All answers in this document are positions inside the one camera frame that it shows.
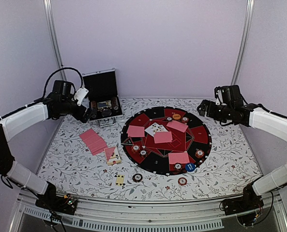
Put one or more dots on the blue small blind button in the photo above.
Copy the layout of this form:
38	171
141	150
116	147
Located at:
190	167

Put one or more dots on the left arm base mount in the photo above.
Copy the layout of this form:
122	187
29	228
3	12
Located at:
63	204

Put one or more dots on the face up playing card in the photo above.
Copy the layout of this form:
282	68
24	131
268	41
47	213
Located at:
149	131

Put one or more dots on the playing card box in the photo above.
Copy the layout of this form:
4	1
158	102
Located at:
112	155

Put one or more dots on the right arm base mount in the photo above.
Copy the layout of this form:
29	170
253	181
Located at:
242	207

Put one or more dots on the four of clubs card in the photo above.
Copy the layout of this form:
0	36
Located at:
119	181

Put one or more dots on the blue card deck in case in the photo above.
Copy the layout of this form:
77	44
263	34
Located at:
104	104

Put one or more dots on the front aluminium rail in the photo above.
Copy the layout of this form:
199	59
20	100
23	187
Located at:
108	215

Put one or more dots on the single red dealt card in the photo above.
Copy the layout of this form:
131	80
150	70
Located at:
136	131

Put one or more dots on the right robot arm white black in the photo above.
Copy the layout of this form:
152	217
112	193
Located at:
254	116

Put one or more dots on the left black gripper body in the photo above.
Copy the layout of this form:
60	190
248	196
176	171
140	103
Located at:
78	115

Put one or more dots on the black dealer button in case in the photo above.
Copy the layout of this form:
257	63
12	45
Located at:
106	113

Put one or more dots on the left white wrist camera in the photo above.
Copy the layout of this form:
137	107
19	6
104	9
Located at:
80	94

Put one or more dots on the aluminium poker case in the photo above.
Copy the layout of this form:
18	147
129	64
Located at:
102	86

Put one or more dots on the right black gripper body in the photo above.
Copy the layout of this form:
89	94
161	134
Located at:
222	115

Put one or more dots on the right chip row in case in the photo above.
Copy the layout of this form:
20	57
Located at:
115	104

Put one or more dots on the floral white table cloth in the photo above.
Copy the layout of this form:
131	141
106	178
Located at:
71	167

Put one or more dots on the orange big blind button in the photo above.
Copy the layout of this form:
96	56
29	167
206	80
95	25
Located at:
176	116

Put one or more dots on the aluminium frame post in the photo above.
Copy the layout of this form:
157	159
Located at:
52	32
244	39

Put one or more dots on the triangular all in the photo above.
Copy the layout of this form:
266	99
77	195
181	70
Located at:
128	141

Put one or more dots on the orange chips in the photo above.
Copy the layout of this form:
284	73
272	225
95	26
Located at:
199	154
184	120
135	148

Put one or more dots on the left aluminium frame post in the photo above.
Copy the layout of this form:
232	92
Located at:
52	32

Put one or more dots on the orange chip stack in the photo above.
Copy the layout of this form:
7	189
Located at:
182	181

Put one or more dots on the eight of clubs card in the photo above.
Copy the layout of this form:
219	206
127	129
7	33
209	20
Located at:
155	127

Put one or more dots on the round red black poker mat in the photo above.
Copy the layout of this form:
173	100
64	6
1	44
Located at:
197	136

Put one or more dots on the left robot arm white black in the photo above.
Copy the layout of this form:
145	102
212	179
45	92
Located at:
60	102

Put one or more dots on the red playing card deck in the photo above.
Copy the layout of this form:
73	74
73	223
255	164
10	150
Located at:
93	141

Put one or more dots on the dark red chip stack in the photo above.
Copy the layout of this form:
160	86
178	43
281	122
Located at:
137	178

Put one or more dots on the right aluminium frame post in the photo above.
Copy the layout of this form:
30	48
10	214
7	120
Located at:
244	39

